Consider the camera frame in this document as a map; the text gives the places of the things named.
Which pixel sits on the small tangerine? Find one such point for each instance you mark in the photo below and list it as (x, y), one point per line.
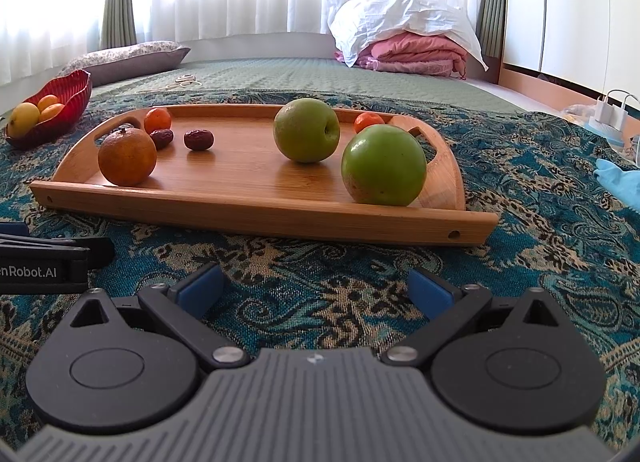
(157, 120)
(367, 120)

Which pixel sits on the red ribbed glass bowl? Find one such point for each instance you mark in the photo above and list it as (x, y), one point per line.
(70, 89)

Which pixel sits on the white pillow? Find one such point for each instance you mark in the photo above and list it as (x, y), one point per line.
(405, 11)

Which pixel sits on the green bed mat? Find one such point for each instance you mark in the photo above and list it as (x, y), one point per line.
(300, 76)

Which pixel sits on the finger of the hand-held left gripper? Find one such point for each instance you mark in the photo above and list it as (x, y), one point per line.
(12, 229)
(75, 245)

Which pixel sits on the light blue cloth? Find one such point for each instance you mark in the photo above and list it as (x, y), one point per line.
(620, 181)

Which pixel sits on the white wall charger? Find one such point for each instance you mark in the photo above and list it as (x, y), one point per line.
(607, 111)

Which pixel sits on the clear plastic bag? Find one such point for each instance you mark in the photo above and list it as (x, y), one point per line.
(580, 111)

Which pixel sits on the pale green apple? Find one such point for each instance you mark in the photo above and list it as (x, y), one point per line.
(306, 130)

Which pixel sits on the white wardrobe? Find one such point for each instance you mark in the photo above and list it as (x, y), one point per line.
(575, 6)

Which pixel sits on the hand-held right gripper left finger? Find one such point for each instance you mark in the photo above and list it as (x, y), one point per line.
(202, 289)

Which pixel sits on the wooden serving tray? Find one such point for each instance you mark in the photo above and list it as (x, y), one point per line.
(250, 176)

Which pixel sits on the dried red date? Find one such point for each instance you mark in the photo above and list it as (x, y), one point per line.
(162, 138)
(198, 139)

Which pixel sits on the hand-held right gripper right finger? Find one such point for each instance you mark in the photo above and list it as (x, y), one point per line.
(430, 289)

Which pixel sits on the yellow mango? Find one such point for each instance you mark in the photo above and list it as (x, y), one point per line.
(22, 119)

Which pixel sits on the teal paisley blanket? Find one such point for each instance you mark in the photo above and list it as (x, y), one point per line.
(525, 202)

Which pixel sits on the bright green apple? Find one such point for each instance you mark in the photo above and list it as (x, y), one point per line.
(384, 164)

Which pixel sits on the large rough orange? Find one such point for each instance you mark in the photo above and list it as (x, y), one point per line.
(126, 156)

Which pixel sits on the small orange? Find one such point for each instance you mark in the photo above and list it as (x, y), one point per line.
(52, 112)
(48, 101)

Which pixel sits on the floral grey pillow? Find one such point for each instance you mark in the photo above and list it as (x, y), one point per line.
(130, 57)

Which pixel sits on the folded pink quilt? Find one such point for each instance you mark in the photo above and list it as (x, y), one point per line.
(420, 54)

